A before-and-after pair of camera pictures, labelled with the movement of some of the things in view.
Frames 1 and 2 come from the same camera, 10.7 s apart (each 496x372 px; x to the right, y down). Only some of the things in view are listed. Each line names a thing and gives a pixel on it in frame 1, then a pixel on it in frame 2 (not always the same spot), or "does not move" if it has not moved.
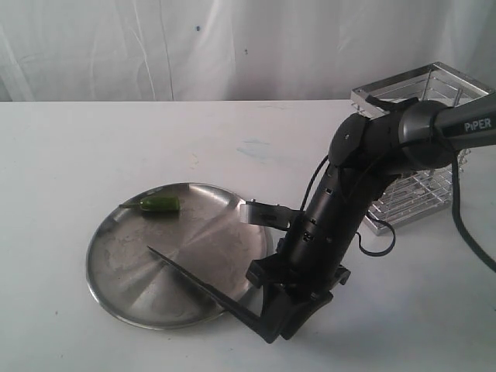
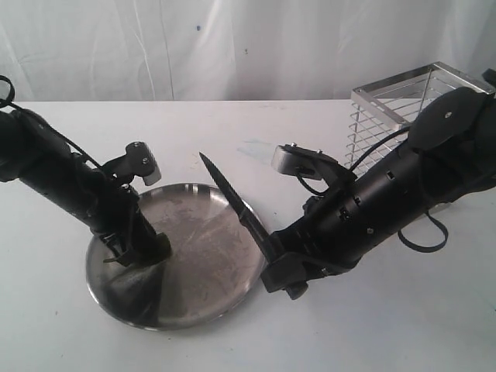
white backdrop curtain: x=233 y=50 does not move
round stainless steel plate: x=197 y=226 does not move
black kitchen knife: x=257 y=322 → x=259 y=234
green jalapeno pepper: x=155 y=203 → x=160 y=249
